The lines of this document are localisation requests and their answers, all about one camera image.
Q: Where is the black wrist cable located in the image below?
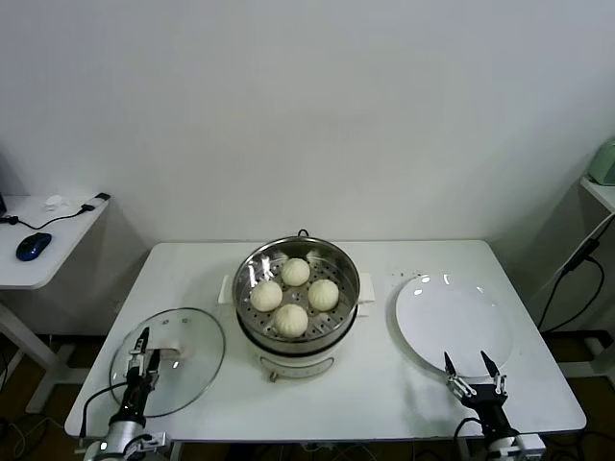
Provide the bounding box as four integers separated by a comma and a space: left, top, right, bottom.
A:
79, 386, 126, 438
454, 416, 486, 461

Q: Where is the white hanging cable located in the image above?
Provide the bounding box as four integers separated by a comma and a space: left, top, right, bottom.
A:
530, 210, 615, 297

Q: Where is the stainless steel steamer basket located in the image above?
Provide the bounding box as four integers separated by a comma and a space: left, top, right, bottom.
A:
232, 235, 361, 351

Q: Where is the glass lid with cream handle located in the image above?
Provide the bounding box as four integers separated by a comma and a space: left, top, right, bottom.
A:
109, 306, 227, 418

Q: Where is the cream electric cooker base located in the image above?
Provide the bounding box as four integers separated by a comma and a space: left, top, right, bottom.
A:
218, 271, 376, 384

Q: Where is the pale green appliance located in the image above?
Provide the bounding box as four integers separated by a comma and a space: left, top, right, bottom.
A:
588, 135, 615, 186

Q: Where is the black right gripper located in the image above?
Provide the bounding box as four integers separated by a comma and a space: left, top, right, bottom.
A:
446, 351, 518, 438

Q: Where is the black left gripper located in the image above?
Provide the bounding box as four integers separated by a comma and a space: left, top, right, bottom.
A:
117, 328, 161, 424

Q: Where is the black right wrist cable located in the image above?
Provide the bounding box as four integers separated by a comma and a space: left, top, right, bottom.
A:
454, 416, 486, 461

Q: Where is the white steamed baozi bun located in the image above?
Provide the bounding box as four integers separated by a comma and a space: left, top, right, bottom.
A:
307, 279, 341, 311
280, 256, 311, 287
272, 303, 309, 337
249, 279, 284, 311

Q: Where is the white side desk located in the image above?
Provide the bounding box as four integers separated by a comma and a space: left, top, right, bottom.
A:
0, 194, 111, 415

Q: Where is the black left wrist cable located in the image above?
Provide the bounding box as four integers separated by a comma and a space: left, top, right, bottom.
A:
79, 386, 126, 438

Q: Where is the black hanging power cable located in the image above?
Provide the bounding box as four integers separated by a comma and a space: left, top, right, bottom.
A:
535, 225, 605, 333

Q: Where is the white round plate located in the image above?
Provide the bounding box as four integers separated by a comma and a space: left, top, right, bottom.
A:
394, 273, 514, 378

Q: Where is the black desk cable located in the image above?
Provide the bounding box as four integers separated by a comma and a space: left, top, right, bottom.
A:
0, 204, 95, 231

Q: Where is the white side shelf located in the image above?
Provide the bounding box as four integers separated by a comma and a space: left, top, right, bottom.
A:
578, 175, 615, 212

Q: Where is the blue computer mouse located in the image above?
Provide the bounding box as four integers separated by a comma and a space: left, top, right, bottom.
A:
13, 231, 53, 262

